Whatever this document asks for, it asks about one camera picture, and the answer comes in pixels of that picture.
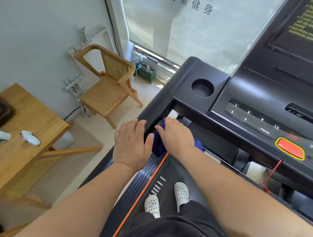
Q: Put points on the person's right thumb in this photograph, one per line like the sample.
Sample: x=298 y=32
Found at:
x=161 y=131

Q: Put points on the green paper bag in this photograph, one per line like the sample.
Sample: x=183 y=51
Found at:
x=146 y=73

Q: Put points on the person's right forearm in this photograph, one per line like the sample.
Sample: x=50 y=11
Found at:
x=239 y=202

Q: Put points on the person's right hand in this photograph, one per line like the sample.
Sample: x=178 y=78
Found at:
x=177 y=139

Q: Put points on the person's left little finger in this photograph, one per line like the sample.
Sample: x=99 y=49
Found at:
x=117 y=134

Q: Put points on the person's left forearm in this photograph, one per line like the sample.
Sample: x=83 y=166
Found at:
x=80 y=207

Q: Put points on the white perforated shoe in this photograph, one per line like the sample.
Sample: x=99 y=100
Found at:
x=152 y=205
x=181 y=194

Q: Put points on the white round stool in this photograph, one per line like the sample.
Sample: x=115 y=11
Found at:
x=64 y=141

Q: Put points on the metal window sill rail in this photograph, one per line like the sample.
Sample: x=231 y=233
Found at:
x=154 y=57

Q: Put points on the person's left thumb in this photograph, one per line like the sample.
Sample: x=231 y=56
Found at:
x=149 y=145

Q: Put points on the white pipe valve cluster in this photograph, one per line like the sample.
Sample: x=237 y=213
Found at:
x=75 y=90

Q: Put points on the wooden table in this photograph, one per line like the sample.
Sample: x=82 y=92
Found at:
x=31 y=117

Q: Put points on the white perforated right shoe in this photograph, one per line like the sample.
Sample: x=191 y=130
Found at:
x=181 y=194

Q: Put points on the wooden rattan chair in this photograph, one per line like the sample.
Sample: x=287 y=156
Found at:
x=31 y=175

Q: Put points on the white wall pipe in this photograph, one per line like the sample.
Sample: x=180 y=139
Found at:
x=95 y=36

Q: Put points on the white printed window blind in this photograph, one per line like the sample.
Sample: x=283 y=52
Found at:
x=195 y=29

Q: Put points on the red safety key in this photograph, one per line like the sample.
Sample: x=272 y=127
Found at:
x=289 y=147

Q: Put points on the wooden rattan back armchair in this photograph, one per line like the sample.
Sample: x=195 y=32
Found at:
x=107 y=92

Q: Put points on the white perforated left shoe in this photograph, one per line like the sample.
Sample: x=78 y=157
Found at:
x=152 y=205

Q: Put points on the blue cleaning cloth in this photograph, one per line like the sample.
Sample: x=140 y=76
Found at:
x=158 y=147

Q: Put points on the dark tray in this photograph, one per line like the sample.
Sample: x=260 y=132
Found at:
x=5 y=112

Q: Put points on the person's left middle finger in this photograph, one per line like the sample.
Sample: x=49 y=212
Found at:
x=131 y=125

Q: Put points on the person's left hand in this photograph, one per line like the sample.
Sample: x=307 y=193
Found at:
x=129 y=146

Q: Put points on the white handheld controller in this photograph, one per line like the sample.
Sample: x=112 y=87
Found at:
x=30 y=138
x=4 y=136

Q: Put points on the black treadmill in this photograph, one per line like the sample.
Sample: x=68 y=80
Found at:
x=244 y=92

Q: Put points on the black shorts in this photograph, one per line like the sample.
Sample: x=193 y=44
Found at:
x=176 y=224

